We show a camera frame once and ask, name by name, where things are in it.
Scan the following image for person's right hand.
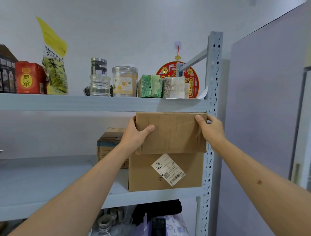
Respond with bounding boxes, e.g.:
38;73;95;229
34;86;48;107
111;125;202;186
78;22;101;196
195;114;227;149

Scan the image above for person's left hand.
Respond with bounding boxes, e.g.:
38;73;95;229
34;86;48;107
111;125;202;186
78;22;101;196
119;116;156;156

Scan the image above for long taped cardboard box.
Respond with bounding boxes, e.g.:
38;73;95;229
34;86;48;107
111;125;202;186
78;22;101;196
97;127;130;170

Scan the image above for small cardboard box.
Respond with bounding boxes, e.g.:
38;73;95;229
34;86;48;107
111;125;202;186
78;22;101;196
135;112;208;156

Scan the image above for wide clear-taped cardboard box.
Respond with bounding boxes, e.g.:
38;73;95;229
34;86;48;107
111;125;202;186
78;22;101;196
128;152;205;193

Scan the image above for grey metal shelves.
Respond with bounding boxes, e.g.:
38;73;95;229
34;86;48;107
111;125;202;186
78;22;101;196
0;31;224;236

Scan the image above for person's right forearm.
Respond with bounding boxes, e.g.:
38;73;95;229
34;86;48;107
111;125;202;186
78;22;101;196
213;137;311;236

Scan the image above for person's left forearm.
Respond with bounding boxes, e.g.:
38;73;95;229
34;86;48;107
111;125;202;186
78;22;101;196
8;143;134;236

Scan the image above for white paper sheet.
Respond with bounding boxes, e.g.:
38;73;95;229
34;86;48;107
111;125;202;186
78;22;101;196
165;85;209;100

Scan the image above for white display fridge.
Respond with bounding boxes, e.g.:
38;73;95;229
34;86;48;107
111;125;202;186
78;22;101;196
216;0;311;236

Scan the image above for green patterned tea packet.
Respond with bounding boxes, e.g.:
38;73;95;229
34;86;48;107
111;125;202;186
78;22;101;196
137;74;153;98

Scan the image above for light green tea packet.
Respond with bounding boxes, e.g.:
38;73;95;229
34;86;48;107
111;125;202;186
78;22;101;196
150;75;164;99

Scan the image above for red knot ornament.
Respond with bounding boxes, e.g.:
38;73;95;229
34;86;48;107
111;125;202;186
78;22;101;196
156;41;200;99

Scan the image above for labelled clear plastic jar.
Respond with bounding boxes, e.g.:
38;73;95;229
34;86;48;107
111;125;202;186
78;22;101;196
112;66;138;98

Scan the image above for ribbed clear plastic jar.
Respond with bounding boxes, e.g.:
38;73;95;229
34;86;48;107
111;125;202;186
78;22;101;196
89;74;112;97

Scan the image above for small dark canister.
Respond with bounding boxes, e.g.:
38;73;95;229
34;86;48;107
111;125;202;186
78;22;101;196
83;85;114;97

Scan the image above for metal-lid glass jar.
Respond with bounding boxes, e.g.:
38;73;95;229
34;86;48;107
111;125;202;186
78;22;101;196
90;57;108;76

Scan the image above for group of clear glass cups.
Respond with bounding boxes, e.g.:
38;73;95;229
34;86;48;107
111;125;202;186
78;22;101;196
90;206;134;236

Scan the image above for plain purple bag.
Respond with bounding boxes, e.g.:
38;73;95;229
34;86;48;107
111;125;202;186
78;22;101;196
135;214;153;236

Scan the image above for small black box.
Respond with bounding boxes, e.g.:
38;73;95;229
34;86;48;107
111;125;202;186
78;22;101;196
151;218;167;236

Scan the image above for yellow green snack bag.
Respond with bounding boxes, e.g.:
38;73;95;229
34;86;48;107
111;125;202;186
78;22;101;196
36;16;69;95

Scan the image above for purple patterned white bag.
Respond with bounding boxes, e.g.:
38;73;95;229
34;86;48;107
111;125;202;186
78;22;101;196
165;213;190;236

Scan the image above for red yellow-label packet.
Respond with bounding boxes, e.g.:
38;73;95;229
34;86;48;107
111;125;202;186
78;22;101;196
15;61;47;95

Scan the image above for white black milk carton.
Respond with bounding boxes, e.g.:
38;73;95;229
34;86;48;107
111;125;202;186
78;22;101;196
0;44;19;94

